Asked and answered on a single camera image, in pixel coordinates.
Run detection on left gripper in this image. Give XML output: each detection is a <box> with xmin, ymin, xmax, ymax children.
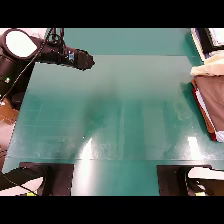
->
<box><xmin>74</xmin><ymin>48</ymin><xmax>96</xmax><ymax>71</ymax></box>

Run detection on cream white garment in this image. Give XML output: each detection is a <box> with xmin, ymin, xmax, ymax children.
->
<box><xmin>190</xmin><ymin>52</ymin><xmax>224</xmax><ymax>78</ymax></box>

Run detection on brown garment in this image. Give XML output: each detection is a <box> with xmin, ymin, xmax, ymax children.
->
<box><xmin>193</xmin><ymin>75</ymin><xmax>224</xmax><ymax>133</ymax></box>

